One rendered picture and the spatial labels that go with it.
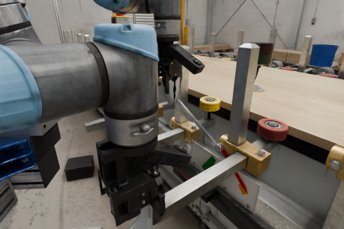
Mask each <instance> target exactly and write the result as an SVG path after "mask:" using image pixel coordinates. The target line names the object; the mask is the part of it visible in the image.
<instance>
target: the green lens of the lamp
mask: <svg viewBox="0 0 344 229"><path fill-rule="evenodd" d="M271 58H272V54H271V55H259V58H258V62H257V63H258V64H270V63H271Z"/></svg>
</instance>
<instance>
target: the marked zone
mask: <svg viewBox="0 0 344 229"><path fill-rule="evenodd" d="M215 162H216V160H215V159H214V157H213V156H211V157H210V158H209V159H208V160H207V161H206V162H205V163H204V164H203V165H202V168H203V169H204V170H206V169H208V168H210V167H212V166H213V165H214V164H215Z"/></svg>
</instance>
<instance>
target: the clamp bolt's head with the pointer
mask: <svg viewBox="0 0 344 229"><path fill-rule="evenodd" d="M219 144H221V145H222V147H223V151H222V153H223V155H224V156H225V158H227V157H228V156H227V154H226V152H225V151H224V149H225V147H224V145H223V144H222V143H219ZM214 148H215V151H217V152H219V151H220V148H219V146H217V145H216V146H215V147H214ZM235 176H236V177H237V179H238V181H239V183H240V184H241V186H242V188H243V189H244V190H245V191H246V192H247V190H246V187H245V185H244V183H243V182H242V180H241V178H240V176H239V175H238V173H235Z"/></svg>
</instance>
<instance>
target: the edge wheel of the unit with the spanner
mask: <svg viewBox="0 0 344 229"><path fill-rule="evenodd" d="M257 133H258V134H259V135H260V136H261V137H263V138H265V139H267V140H271V141H283V140H285V139H286V137H287V133H288V126H287V124H285V123H284V122H282V121H279V120H276V119H268V118H266V119H261V120H259V122H258V125H257Z"/></svg>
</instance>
